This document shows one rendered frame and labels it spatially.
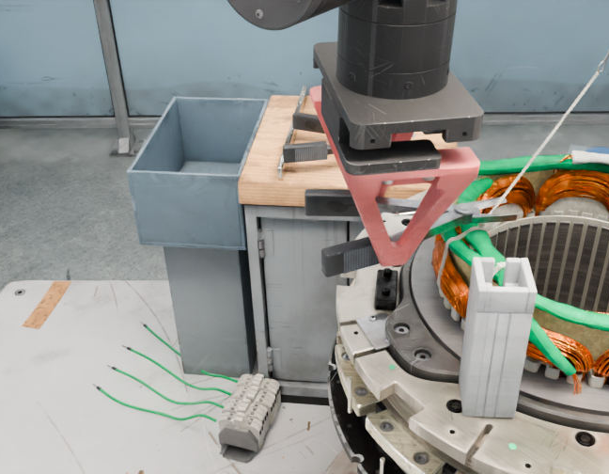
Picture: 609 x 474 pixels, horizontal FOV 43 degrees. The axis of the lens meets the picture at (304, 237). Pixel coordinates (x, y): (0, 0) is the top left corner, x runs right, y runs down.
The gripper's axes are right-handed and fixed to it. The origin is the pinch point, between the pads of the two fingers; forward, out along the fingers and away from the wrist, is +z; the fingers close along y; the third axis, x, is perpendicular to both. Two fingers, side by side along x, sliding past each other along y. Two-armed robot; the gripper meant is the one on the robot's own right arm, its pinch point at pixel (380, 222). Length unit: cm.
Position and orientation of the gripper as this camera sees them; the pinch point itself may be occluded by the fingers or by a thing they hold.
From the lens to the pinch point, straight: 45.3
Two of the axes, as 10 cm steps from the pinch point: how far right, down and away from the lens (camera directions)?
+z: -0.1, 8.1, 5.8
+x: 9.8, -0.9, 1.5
